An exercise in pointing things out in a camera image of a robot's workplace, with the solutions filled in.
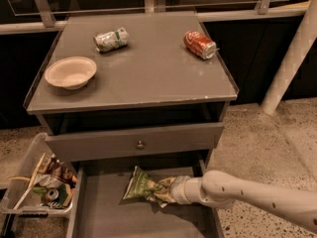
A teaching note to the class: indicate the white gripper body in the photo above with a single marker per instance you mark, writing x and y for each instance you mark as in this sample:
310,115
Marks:
178,189

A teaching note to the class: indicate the green jalapeno chip bag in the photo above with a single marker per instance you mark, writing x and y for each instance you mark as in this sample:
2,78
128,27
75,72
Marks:
142,184

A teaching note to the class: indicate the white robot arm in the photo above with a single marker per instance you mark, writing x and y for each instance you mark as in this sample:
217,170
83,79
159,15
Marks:
218,189

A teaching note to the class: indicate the round metal drawer knob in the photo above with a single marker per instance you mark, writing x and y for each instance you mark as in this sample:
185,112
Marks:
140,145

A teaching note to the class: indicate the grey top drawer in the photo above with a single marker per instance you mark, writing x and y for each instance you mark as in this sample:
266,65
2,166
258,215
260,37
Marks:
122,143

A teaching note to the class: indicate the grey open middle drawer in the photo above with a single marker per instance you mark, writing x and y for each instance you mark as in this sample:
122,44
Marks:
100,211

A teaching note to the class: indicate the grey drawer cabinet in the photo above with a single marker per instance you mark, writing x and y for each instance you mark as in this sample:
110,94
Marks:
153,81

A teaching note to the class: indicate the brown snack wrapper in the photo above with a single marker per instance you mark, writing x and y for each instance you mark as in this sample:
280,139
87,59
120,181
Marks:
52,173

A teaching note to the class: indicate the clear plastic trash bin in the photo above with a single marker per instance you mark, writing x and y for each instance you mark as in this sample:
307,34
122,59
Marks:
20,199

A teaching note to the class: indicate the red soda can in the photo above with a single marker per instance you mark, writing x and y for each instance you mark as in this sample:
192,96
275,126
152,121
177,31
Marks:
200,45

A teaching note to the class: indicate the beige paper bowl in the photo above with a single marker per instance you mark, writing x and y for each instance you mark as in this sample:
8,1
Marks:
71,73

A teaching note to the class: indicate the green white crushed can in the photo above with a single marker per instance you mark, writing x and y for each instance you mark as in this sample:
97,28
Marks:
110,41

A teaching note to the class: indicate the left metal bracket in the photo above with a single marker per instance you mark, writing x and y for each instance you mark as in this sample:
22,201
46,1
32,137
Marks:
46,14

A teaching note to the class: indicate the grey counter ledge rail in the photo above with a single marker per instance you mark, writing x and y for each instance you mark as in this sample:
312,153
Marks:
190,19

